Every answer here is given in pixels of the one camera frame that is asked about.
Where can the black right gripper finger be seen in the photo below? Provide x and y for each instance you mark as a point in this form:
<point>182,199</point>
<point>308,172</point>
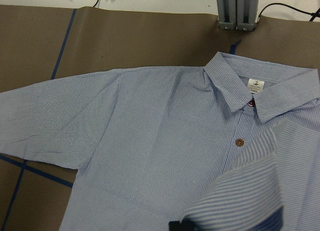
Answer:
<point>185,225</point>

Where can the light blue striped shirt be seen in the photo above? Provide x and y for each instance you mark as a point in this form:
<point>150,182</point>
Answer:
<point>231,146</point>

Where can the aluminium frame post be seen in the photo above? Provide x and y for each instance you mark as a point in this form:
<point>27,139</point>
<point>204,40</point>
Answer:
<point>237,14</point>

